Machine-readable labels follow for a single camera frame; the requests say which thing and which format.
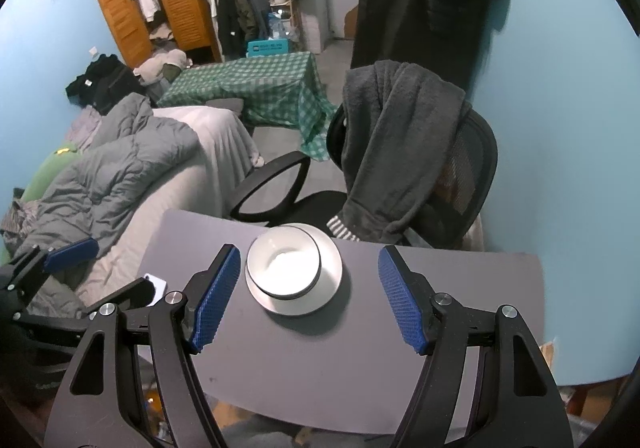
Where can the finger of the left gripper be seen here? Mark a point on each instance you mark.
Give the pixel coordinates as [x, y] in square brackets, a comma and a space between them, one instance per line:
[70, 256]
[136, 294]

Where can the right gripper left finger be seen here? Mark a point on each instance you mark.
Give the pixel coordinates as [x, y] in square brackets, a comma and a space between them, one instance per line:
[180, 326]

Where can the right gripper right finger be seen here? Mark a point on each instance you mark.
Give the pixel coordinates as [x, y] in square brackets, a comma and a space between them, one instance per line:
[433, 324]

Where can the white plate black rim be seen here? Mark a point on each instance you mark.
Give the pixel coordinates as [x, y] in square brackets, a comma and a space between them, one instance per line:
[323, 291]

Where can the white card with sticker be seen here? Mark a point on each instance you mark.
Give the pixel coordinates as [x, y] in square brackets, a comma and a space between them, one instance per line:
[160, 287]

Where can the green pillow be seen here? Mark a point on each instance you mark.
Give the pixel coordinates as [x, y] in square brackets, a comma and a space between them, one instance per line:
[51, 167]

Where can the grey duvet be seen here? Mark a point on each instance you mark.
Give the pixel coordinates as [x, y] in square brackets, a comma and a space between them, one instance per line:
[95, 197]

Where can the black mesh office chair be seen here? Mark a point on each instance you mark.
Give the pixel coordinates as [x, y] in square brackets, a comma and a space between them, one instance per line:
[450, 218]

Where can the black clothes pile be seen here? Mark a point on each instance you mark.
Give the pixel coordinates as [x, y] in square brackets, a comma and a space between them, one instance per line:
[104, 84]

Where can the dark grey fleece garment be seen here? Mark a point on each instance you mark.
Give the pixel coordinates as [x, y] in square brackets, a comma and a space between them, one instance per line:
[400, 122]

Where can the green checkered tablecloth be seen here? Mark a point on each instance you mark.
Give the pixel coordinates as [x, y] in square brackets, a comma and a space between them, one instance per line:
[277, 91]

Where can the teal plastic crate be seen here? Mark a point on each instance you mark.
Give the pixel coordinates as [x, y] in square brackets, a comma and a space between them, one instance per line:
[268, 47]

